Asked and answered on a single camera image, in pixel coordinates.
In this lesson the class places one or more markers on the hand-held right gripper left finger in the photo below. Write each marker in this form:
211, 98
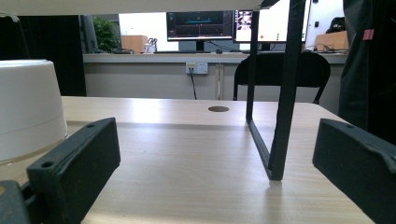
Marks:
77, 161

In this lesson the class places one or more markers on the pink tag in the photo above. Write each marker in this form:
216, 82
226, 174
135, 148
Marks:
368, 34

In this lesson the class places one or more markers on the dark-screen computer monitor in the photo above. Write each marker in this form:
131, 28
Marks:
199, 26

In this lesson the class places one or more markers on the dark curtain with pink tag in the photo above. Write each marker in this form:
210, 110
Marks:
370, 87

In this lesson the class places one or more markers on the grey office counter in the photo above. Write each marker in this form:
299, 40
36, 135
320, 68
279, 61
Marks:
162, 58

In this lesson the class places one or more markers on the white cup with scissors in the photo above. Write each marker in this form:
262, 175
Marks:
151, 46

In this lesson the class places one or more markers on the cardboard box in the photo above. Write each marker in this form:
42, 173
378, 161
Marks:
134, 43

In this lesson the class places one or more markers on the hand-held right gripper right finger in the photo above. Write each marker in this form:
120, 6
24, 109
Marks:
358, 161

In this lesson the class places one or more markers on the black folding chair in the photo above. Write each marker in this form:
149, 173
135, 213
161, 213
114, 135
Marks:
311, 70

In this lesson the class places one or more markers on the brown table grommet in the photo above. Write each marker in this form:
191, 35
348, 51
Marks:
218, 109

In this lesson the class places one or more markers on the black bag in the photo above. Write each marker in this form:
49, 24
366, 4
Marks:
336, 25

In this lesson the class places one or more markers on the white wall power outlet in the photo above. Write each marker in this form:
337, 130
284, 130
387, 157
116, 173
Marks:
196, 67

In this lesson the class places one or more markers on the green potted plant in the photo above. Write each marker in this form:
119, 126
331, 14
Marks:
106, 34

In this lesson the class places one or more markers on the large wooden box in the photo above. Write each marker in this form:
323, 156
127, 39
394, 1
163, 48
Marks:
333, 41

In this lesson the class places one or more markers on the bright-screen computer monitor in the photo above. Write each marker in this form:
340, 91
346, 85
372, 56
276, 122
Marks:
271, 26

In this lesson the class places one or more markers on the small black shelf table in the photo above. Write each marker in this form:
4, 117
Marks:
286, 93

